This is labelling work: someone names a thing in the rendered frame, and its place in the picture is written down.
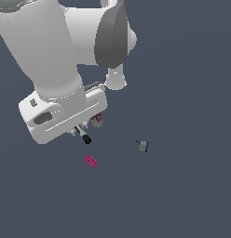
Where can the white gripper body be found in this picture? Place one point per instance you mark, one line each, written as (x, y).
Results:
(63, 113)

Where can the pale black-tipped gripper finger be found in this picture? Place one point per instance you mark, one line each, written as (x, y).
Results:
(84, 135)

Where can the small grey blue-edged object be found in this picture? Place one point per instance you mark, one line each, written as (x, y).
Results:
(142, 146)

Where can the brown patterned can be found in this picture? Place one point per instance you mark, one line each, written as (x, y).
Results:
(97, 120)

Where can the pink toy brick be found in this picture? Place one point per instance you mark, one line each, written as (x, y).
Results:
(90, 161)

